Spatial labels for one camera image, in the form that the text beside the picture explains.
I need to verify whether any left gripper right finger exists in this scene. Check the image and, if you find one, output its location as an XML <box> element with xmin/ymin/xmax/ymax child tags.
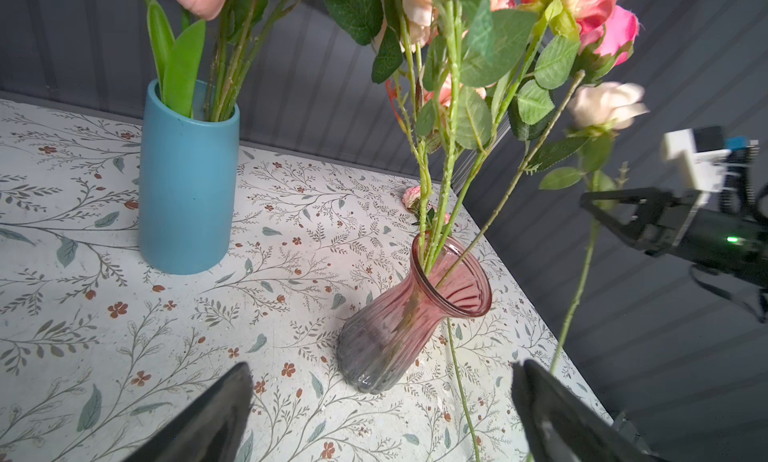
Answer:
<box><xmin>511</xmin><ymin>359</ymin><xmax>651</xmax><ymax>462</ymax></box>

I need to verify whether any floral table mat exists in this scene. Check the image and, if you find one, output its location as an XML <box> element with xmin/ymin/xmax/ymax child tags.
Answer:
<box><xmin>0</xmin><ymin>98</ymin><xmax>613</xmax><ymax>462</ymax></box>

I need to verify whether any pink glass vase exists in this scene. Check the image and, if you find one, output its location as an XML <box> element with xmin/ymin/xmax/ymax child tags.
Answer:
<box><xmin>336</xmin><ymin>237</ymin><xmax>492</xmax><ymax>394</ymax></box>

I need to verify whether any bunch of artificial flowers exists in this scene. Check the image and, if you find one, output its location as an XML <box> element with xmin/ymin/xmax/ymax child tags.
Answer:
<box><xmin>402</xmin><ymin>186</ymin><xmax>481</xmax><ymax>461</ymax></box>

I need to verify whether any pale cream rose stem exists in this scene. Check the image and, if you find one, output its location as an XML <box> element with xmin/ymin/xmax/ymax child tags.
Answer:
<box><xmin>549</xmin><ymin>82</ymin><xmax>649</xmax><ymax>373</ymax></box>

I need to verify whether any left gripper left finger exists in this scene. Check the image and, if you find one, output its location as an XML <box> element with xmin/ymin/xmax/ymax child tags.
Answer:
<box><xmin>126</xmin><ymin>362</ymin><xmax>252</xmax><ymax>462</ymax></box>

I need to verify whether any teal ceramic vase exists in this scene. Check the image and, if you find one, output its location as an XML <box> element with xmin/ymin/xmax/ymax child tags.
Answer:
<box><xmin>138</xmin><ymin>80</ymin><xmax>240</xmax><ymax>275</ymax></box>

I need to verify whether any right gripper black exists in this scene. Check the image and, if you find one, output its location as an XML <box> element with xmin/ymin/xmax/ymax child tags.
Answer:
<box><xmin>580</xmin><ymin>188</ymin><xmax>767</xmax><ymax>288</ymax></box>

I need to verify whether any pink peony stem with bud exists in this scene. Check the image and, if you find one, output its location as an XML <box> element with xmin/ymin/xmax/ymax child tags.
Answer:
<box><xmin>383</xmin><ymin>0</ymin><xmax>517</xmax><ymax>271</ymax></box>

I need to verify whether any coral pink rose stem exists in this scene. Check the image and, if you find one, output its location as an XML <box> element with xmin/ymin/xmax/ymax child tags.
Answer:
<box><xmin>417</xmin><ymin>0</ymin><xmax>617</xmax><ymax>271</ymax></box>

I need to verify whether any pink tulip stem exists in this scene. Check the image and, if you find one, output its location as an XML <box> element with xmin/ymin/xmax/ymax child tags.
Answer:
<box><xmin>144</xmin><ymin>0</ymin><xmax>227</xmax><ymax>118</ymax></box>

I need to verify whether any cream peony stem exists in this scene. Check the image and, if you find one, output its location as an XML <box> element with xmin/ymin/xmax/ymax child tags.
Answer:
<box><xmin>317</xmin><ymin>0</ymin><xmax>445</xmax><ymax>265</ymax></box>

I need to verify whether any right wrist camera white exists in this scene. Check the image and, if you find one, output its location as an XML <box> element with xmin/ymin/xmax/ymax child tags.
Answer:
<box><xmin>661</xmin><ymin>126</ymin><xmax>759</xmax><ymax>216</ymax></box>

